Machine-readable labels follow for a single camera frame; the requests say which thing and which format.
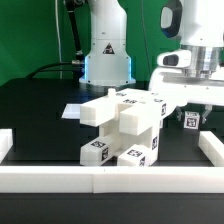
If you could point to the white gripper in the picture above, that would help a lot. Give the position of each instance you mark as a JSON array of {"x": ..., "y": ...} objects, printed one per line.
[{"x": 173, "y": 84}]

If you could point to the white tagged cube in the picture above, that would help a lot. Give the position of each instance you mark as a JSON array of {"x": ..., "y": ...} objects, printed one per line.
[{"x": 191, "y": 120}]

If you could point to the white chair seat part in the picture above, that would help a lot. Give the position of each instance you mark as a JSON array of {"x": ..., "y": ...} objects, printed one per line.
[{"x": 149, "y": 138}]

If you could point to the white chair back frame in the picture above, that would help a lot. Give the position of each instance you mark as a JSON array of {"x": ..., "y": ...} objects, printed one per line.
[{"x": 134, "y": 110}]

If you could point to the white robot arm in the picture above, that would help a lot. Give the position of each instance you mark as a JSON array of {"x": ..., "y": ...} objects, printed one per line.
[{"x": 190, "y": 74}]

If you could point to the white tag plate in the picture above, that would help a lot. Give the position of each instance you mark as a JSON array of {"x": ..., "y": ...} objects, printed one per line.
[{"x": 71, "y": 111}]

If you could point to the white left fence block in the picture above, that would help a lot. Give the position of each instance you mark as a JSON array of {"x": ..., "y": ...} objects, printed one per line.
[{"x": 6, "y": 142}]

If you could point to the white right fence rail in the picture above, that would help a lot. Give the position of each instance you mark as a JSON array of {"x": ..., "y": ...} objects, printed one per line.
[{"x": 212, "y": 147}]

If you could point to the white fence rail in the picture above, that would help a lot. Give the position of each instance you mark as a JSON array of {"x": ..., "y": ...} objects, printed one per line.
[
  {"x": 68, "y": 179},
  {"x": 212, "y": 147}
]

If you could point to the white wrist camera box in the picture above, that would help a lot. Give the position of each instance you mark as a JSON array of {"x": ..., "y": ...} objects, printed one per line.
[{"x": 178, "y": 59}]

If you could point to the white front fence rail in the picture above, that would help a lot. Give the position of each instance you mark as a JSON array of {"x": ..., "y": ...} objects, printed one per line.
[{"x": 68, "y": 179}]

